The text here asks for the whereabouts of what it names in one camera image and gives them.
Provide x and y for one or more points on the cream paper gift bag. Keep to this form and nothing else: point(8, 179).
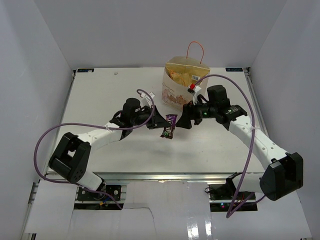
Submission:
point(173, 94)

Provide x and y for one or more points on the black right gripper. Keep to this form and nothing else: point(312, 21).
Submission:
point(189, 111)

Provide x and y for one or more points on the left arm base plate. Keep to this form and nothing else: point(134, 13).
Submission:
point(112, 190)

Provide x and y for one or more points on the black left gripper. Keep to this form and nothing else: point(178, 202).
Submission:
point(157, 120)

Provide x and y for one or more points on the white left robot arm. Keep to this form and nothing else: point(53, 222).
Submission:
point(71, 155)

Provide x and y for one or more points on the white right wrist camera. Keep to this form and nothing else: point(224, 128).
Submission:
point(195, 90)

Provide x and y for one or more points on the brown m&m's candy pack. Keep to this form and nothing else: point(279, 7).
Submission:
point(168, 131)

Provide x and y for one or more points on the aluminium front rail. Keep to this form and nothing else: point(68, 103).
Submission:
point(139, 176)

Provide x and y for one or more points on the brown potato chips bag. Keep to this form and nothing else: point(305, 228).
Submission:
point(186, 74)

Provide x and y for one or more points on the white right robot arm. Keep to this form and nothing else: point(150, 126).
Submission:
point(283, 171)

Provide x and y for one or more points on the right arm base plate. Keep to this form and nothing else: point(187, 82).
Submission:
point(221, 195)

